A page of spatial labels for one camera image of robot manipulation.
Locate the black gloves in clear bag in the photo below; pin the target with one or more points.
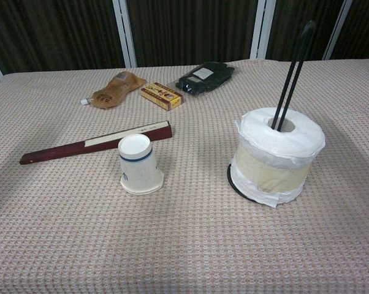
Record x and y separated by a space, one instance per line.
203 81

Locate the white paper cup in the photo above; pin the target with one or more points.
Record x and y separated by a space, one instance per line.
140 171

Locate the white tissue paper roll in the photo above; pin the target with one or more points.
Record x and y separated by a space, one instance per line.
295 144

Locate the brown spouted drink pouch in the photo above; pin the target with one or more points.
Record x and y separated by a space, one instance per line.
114 92

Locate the dark red folded fan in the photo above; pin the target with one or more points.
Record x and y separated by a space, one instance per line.
68 149

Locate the beige woven tablecloth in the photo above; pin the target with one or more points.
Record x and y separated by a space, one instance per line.
184 245

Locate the yellow red printed box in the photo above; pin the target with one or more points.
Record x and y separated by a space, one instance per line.
163 95

